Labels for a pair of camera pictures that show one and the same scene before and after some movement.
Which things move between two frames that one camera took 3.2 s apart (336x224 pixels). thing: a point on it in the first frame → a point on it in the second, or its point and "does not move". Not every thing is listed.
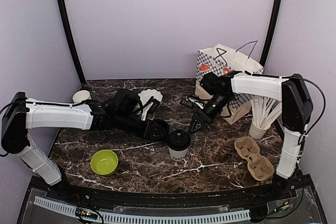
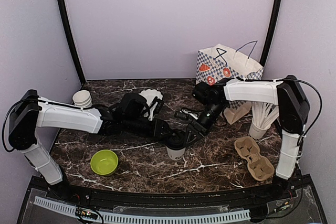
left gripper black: x=147 y=131 does not move
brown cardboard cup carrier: x=260 y=167 does not move
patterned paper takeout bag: x=218 y=60 does not move
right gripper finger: x=197 y=124 → x=192 y=137
